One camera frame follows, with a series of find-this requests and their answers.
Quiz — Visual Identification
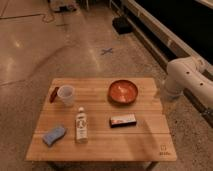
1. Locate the black and white eraser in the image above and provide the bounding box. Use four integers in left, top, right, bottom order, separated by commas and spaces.
109, 114, 137, 128

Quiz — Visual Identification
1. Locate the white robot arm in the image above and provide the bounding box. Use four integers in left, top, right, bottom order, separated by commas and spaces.
164, 56, 213, 117

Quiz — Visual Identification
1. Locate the orange bowl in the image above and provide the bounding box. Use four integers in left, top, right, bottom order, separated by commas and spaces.
108, 80, 138, 104

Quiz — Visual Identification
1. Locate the clear plastic cup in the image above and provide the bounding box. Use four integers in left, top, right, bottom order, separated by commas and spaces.
57, 85, 75, 106

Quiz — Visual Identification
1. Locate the wooden folding table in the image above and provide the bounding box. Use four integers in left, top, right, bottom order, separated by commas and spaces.
26, 78, 177, 162

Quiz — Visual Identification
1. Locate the small white bottle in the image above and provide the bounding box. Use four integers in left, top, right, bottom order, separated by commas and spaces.
75, 107, 88, 143

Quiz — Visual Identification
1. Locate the black box on floor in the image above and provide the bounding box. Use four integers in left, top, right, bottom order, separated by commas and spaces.
112, 17, 132, 34

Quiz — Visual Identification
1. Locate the blue sponge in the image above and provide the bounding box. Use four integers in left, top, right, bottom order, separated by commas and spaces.
42, 125, 66, 146

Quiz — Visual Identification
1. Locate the equipment on floor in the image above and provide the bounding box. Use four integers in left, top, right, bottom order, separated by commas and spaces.
48, 0, 76, 12

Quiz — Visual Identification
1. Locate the long white rail frame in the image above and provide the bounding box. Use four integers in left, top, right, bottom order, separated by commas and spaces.
109, 0, 213, 128

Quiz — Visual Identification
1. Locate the black floor cable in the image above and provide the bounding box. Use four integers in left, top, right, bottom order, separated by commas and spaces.
0, 0, 56, 24

